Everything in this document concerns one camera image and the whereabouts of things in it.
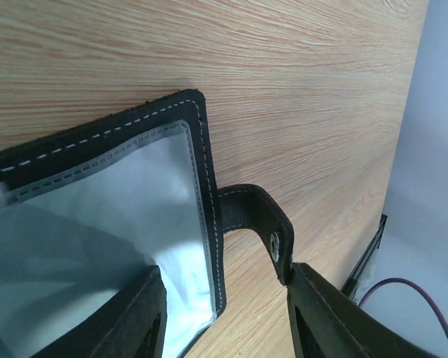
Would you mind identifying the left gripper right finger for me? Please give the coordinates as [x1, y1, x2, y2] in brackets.
[287, 263, 434, 357]

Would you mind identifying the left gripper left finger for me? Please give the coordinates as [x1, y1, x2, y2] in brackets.
[34, 265, 167, 357]

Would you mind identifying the black leather card holder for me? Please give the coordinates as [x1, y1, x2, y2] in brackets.
[0, 89, 293, 357]

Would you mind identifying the black aluminium frame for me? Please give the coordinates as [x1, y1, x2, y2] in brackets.
[341, 214, 388, 299]

